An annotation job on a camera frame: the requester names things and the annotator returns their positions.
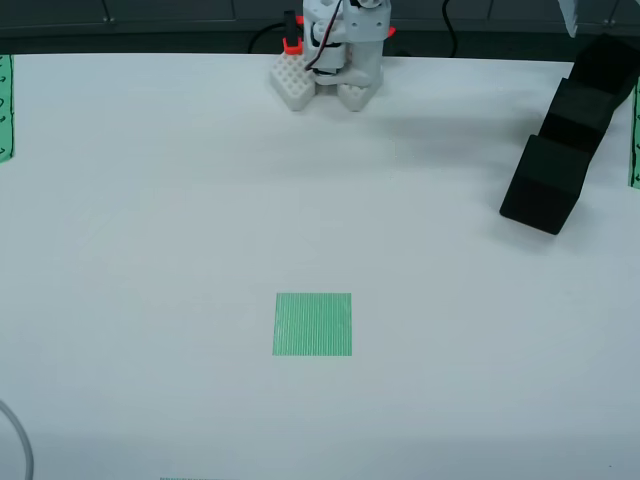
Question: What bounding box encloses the grey cable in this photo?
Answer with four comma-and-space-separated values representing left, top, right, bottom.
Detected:
0, 399, 35, 480

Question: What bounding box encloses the green tape strip with arrows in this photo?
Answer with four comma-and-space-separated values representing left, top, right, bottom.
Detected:
627, 82, 640, 190
0, 53, 17, 165

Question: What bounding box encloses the red white black servo wire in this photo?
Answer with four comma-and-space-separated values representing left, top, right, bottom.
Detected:
303, 0, 347, 74

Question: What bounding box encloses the black cube block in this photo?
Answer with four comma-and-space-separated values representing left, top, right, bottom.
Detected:
539, 75, 617, 152
499, 133, 592, 236
571, 33, 640, 109

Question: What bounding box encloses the green striped square tape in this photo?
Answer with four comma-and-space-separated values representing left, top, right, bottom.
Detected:
272, 292, 353, 358

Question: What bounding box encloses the black camera cable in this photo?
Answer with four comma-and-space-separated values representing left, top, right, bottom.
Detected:
441, 0, 459, 57

